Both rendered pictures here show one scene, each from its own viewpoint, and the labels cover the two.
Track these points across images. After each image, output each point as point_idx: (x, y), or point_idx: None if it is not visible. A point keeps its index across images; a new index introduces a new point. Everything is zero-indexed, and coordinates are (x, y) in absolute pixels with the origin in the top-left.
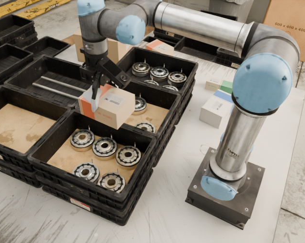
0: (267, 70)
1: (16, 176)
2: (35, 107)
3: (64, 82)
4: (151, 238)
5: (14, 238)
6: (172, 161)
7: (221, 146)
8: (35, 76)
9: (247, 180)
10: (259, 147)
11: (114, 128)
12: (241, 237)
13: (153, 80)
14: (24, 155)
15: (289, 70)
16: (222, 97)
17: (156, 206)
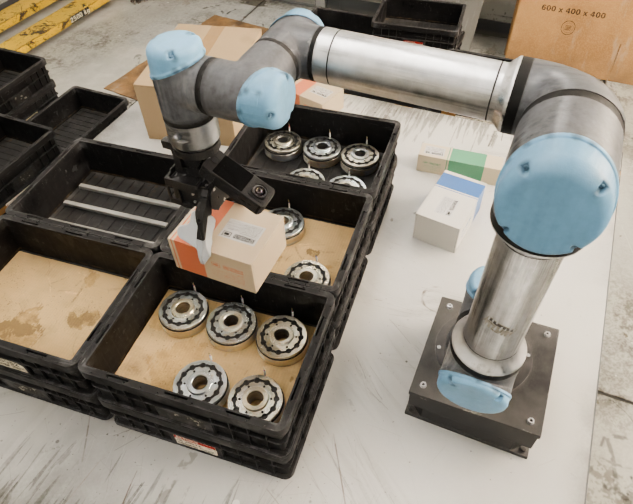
0: (567, 172)
1: (59, 401)
2: (78, 254)
3: (129, 191)
4: (347, 497)
5: None
6: (369, 332)
7: (475, 313)
8: (68, 186)
9: (526, 359)
10: None
11: None
12: (524, 474)
13: (311, 167)
14: (72, 364)
15: (612, 166)
16: (456, 186)
17: (348, 429)
